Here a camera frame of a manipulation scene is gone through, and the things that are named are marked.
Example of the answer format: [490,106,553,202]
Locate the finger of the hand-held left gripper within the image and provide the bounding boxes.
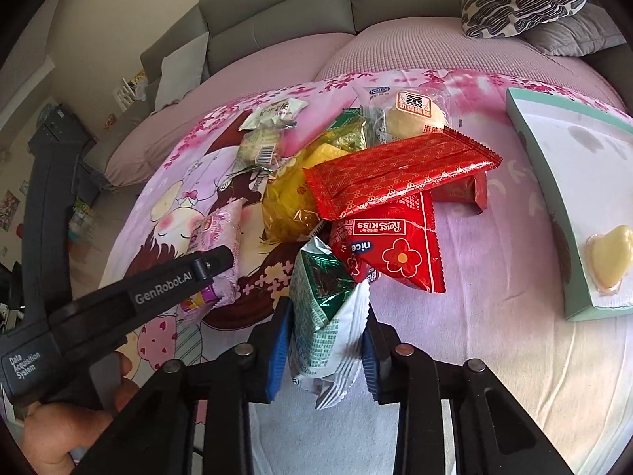
[101,246,234,338]

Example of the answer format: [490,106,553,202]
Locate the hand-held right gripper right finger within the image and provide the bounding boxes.
[358,307,574,475]

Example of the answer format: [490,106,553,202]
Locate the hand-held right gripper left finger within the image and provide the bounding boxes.
[74,297,295,475]

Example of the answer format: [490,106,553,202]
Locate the green and white snack packet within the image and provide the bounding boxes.
[288,236,371,410]

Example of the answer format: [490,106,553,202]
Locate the pink swiss roll packet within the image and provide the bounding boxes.
[180,203,244,322]

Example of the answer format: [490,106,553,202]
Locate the red flower-print snack packet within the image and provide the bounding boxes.
[329,190,447,294]

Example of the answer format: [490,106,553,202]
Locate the yellow snack packet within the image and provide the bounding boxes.
[261,142,349,243]

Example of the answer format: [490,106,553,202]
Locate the clear green-edged cookie packet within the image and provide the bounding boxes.
[236,127,285,171]

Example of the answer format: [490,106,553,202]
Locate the clear steamed cake packet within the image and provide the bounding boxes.
[352,83,463,146]

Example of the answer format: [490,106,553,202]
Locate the person's left hand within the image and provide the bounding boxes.
[22,350,142,475]

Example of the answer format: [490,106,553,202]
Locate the colourful toys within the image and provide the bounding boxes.
[69,198,100,258]

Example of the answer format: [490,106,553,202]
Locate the long red patterned packet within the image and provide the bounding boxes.
[303,126,501,222]

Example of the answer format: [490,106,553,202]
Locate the dark cabinet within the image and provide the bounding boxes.
[28,103,97,159]

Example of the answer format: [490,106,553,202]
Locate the dark red snack packet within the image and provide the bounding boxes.
[430,171,490,216]

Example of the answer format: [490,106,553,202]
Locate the white rack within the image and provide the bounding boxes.
[115,72,149,110]

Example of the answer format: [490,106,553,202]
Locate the white and green pastry packet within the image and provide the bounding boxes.
[239,98,308,132]

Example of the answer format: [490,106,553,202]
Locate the light grey pillow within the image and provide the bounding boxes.
[153,32,209,112]

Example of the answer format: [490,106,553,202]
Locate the green foil snack packet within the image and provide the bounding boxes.
[321,107,377,152]

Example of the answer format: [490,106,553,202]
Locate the yellow heart-shaped candy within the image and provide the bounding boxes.
[586,225,633,295]

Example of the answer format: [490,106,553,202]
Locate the grey sofa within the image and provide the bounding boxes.
[84,0,629,189]

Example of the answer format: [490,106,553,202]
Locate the pink waffle sofa cover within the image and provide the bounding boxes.
[106,10,624,189]

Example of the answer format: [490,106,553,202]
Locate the dark grey pillow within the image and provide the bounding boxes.
[527,2,628,57]

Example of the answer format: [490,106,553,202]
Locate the wall poster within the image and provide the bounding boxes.
[0,188,21,231]

